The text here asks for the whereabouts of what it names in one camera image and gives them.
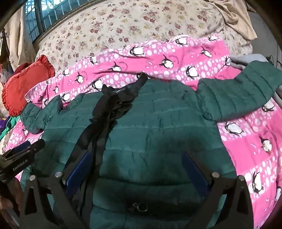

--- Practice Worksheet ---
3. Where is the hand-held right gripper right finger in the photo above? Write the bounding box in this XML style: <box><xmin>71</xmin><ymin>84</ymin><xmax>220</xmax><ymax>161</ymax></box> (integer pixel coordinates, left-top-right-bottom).
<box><xmin>182</xmin><ymin>151</ymin><xmax>254</xmax><ymax>229</ymax></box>

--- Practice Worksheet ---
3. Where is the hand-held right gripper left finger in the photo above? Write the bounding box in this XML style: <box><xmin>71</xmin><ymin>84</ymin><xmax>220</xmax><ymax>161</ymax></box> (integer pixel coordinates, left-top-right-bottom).
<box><xmin>19</xmin><ymin>151</ymin><xmax>95</xmax><ymax>229</ymax></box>

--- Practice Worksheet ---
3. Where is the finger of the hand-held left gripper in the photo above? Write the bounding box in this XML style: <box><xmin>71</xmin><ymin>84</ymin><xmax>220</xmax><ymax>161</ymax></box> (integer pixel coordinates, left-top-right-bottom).
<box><xmin>12</xmin><ymin>141</ymin><xmax>32</xmax><ymax>153</ymax></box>
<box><xmin>24</xmin><ymin>139</ymin><xmax>46</xmax><ymax>155</ymax></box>

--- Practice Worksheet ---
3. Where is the green puffer jacket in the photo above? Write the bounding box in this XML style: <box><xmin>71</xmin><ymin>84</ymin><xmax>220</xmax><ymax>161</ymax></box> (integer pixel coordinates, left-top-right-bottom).
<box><xmin>20</xmin><ymin>60</ymin><xmax>282</xmax><ymax>229</ymax></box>

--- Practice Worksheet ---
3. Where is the person's left hand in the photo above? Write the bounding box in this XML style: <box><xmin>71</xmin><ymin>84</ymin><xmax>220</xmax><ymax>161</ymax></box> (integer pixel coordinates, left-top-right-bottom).
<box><xmin>0</xmin><ymin>176</ymin><xmax>23</xmax><ymax>213</ymax></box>

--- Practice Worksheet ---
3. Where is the bright green cloth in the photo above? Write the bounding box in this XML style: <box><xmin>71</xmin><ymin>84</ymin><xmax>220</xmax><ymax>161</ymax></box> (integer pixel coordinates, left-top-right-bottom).
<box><xmin>0</xmin><ymin>117</ymin><xmax>18</xmax><ymax>141</ymax></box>

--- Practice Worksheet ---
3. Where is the red ruffled pillow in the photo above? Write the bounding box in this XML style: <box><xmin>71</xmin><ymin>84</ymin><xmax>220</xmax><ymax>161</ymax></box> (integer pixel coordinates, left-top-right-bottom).
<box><xmin>2</xmin><ymin>55</ymin><xmax>55</xmax><ymax>116</ymax></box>

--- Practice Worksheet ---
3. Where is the beige curtain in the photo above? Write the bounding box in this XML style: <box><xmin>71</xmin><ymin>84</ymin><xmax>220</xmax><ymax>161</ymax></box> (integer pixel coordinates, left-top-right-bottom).
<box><xmin>4</xmin><ymin>7</ymin><xmax>37</xmax><ymax>71</ymax></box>

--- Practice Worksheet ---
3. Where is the pink penguin blanket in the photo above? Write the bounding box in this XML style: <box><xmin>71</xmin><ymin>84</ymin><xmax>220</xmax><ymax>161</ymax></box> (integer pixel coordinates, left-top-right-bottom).
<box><xmin>7</xmin><ymin>33</ymin><xmax>282</xmax><ymax>223</ymax></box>

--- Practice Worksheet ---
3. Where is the grey cloth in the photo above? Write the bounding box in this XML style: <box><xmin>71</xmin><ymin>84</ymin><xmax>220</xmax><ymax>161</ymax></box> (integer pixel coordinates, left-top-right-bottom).
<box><xmin>230</xmin><ymin>54</ymin><xmax>268</xmax><ymax>70</ymax></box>

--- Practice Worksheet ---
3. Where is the barred window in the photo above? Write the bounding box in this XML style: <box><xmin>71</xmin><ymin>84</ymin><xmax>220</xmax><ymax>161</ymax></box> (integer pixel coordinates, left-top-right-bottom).
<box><xmin>21</xmin><ymin>0</ymin><xmax>115</xmax><ymax>42</ymax></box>

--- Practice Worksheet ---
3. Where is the floral bed sheet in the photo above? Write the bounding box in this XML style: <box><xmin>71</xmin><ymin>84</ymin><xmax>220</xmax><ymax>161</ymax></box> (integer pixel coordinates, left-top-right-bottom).
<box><xmin>35</xmin><ymin>0</ymin><xmax>254</xmax><ymax>75</ymax></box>

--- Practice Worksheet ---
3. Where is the beige cloth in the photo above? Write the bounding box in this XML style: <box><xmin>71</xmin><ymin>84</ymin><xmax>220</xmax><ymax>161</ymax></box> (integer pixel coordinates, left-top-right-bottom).
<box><xmin>208</xmin><ymin>0</ymin><xmax>258</xmax><ymax>41</ymax></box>

